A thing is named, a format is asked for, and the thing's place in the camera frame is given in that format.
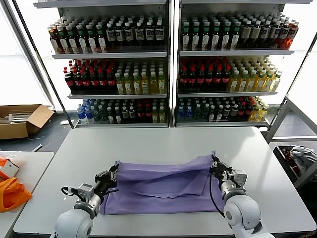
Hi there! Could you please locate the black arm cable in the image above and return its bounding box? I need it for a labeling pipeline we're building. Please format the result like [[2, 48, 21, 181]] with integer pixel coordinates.
[[61, 186, 119, 199], [209, 172, 227, 219]]

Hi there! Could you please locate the green-capped dark drink bottle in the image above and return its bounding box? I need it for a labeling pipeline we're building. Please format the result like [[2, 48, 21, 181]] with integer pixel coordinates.
[[211, 21, 222, 51], [202, 21, 212, 51], [221, 21, 232, 50], [231, 21, 242, 50], [182, 21, 192, 51], [191, 21, 202, 51]]

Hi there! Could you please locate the thin black frame pole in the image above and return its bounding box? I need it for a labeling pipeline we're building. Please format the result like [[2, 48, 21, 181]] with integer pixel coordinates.
[[12, 0, 74, 129], [267, 35, 317, 131]]

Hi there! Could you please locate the small white carton box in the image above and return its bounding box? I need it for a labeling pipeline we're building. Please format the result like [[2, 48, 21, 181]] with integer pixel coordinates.
[[0, 159, 20, 179]]

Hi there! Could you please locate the crumpled red garment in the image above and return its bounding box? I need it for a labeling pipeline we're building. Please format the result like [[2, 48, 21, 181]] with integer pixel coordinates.
[[282, 148, 301, 176]]

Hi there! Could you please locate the purple t-shirt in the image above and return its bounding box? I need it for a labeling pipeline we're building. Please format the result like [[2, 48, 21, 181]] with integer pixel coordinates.
[[99, 150, 225, 216]]

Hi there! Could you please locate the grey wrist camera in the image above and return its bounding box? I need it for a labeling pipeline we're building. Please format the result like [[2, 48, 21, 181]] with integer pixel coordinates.
[[232, 170, 248, 187], [78, 183, 95, 199]]

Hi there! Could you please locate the open cardboard box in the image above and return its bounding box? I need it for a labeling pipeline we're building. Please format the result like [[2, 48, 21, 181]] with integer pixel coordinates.
[[0, 104, 55, 140]]

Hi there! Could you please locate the grey metal rack frame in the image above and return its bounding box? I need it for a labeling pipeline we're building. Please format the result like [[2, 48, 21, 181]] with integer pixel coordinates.
[[269, 96, 317, 191]]

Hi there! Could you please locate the small yellow juice bottle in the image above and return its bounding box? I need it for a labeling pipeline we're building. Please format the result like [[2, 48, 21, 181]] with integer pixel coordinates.
[[260, 104, 270, 122], [252, 104, 262, 122]]

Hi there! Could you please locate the red drink bottle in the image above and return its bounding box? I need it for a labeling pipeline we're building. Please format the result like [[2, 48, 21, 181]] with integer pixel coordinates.
[[280, 20, 291, 50], [289, 19, 300, 50]]

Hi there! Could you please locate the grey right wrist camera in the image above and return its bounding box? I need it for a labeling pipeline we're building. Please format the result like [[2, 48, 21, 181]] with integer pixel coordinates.
[[232, 170, 248, 187]]

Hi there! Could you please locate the grey metal shelving unit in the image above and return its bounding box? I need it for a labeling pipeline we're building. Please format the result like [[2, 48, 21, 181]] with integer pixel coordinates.
[[173, 0, 314, 128], [34, 0, 174, 129]]

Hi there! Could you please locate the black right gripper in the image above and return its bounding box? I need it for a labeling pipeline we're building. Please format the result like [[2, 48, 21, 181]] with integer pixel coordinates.
[[211, 155, 235, 185]]

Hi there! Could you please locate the orange fabric bag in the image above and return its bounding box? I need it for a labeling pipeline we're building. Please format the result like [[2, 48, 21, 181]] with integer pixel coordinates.
[[0, 178, 33, 213]]

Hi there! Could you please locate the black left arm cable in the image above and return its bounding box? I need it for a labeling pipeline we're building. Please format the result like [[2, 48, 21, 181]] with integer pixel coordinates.
[[61, 186, 119, 199]]

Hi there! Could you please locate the cola bottle red cap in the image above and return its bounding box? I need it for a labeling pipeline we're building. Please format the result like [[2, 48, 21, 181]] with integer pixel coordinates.
[[82, 69, 92, 92], [188, 67, 198, 91], [214, 66, 223, 91], [179, 66, 189, 91], [74, 69, 83, 92], [99, 69, 108, 92], [107, 69, 117, 92], [222, 66, 232, 91], [206, 66, 215, 91], [197, 66, 206, 91], [64, 66, 75, 92], [91, 69, 100, 92]]

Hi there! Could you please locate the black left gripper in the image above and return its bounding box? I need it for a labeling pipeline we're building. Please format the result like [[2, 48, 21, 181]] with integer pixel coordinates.
[[94, 162, 121, 196]]

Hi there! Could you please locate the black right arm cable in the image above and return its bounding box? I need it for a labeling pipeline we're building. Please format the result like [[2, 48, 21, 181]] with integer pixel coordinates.
[[209, 172, 227, 219]]

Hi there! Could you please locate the yellow juice bottle green cap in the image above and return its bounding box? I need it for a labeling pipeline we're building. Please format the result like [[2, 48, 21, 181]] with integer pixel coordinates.
[[272, 71, 283, 92], [150, 72, 159, 95], [116, 73, 126, 96], [239, 70, 249, 93], [265, 70, 275, 92], [158, 71, 168, 95], [230, 70, 240, 93], [248, 70, 258, 93], [125, 72, 134, 95], [257, 70, 266, 92], [133, 72, 142, 95], [141, 72, 151, 95]]

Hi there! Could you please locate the white plastic strips bundle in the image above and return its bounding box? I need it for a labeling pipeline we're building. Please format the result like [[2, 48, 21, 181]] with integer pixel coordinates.
[[0, 111, 35, 124]]

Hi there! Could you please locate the grey metal shelf board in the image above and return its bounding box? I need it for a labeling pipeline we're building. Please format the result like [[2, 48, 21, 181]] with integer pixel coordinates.
[[74, 123, 171, 129], [179, 50, 296, 57], [178, 91, 279, 98], [176, 121, 270, 128], [68, 94, 169, 100], [52, 52, 169, 60]]

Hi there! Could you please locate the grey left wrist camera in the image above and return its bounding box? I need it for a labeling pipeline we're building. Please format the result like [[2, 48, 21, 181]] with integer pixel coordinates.
[[78, 183, 95, 199]]

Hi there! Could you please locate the wide grey frame beam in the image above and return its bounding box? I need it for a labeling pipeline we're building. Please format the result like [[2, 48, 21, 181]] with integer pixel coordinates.
[[0, 0, 56, 109]]

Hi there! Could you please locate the dark bottle navy label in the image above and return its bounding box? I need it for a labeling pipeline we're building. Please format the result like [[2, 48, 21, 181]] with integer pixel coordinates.
[[106, 23, 116, 52], [115, 22, 126, 52], [125, 22, 135, 52], [146, 21, 156, 52], [136, 22, 146, 52], [156, 21, 165, 52]]

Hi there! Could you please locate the crumpled grey garment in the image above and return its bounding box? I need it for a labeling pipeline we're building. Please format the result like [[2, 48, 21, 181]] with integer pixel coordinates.
[[290, 146, 317, 175]]

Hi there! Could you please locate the dark grey storage bin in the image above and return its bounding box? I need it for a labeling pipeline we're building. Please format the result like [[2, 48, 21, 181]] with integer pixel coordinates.
[[273, 145, 317, 184]]

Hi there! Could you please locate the brown tea bottle white label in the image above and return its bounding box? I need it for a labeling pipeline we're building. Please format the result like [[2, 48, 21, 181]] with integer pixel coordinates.
[[87, 24, 98, 54], [97, 24, 107, 54], [59, 25, 69, 55], [51, 26, 60, 55], [68, 25, 79, 55], [78, 24, 88, 54]]

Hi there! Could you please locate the dark bottle beige label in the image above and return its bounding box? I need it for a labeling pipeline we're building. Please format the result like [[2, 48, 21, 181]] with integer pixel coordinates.
[[242, 20, 252, 50], [252, 20, 263, 50]]

